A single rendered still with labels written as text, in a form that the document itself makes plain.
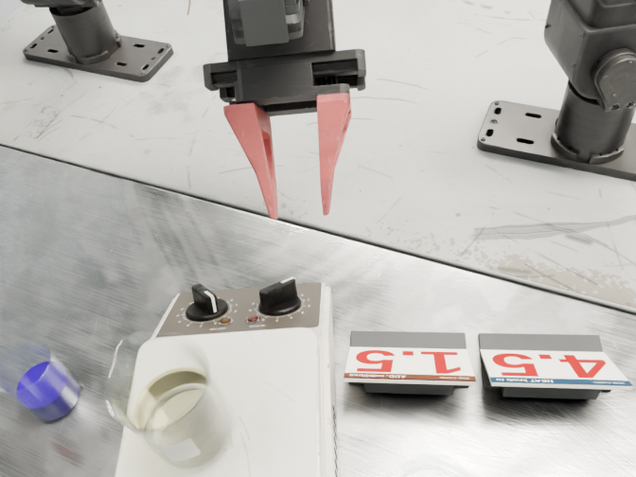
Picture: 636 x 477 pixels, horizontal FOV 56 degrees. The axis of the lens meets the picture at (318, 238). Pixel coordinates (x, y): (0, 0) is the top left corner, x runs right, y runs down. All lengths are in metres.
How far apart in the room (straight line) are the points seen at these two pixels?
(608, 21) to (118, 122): 0.51
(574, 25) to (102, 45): 0.55
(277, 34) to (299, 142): 0.33
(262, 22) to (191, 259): 0.29
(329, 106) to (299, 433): 0.20
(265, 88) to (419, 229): 0.23
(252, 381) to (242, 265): 0.18
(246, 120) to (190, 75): 0.40
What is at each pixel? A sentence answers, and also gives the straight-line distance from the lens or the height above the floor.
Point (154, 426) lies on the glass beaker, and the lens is 0.31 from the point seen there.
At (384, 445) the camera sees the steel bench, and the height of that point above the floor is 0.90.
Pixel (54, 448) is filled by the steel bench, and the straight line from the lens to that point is 0.52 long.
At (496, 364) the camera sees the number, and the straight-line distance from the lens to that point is 0.46.
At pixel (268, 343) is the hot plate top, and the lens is 0.40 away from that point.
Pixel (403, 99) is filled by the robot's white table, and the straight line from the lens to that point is 0.69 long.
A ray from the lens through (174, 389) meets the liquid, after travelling 0.36.
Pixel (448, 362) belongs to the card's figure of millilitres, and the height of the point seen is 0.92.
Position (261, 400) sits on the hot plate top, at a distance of 0.38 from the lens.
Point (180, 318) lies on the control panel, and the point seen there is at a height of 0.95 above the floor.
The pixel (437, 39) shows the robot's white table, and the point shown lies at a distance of 0.78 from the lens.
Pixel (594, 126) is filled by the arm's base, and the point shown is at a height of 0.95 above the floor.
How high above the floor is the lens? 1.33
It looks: 51 degrees down
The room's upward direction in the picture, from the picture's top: 10 degrees counter-clockwise
